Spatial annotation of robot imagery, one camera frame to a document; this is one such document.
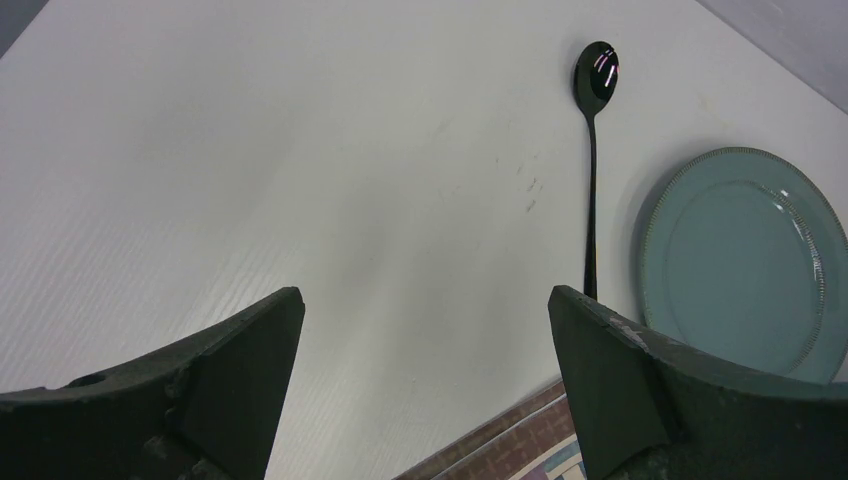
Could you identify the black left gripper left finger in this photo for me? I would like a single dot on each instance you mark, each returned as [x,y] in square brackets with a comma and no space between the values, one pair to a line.
[207,406]

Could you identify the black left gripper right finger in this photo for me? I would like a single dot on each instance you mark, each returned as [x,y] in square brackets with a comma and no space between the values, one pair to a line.
[645,406]

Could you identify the striped patchwork placemat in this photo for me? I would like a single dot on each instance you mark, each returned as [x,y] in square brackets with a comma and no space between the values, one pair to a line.
[535,439]

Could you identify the black spoon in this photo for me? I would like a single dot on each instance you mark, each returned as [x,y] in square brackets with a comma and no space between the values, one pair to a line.
[594,81]

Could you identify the teal ceramic plate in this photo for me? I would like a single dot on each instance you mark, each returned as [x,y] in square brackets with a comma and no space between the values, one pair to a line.
[741,256]

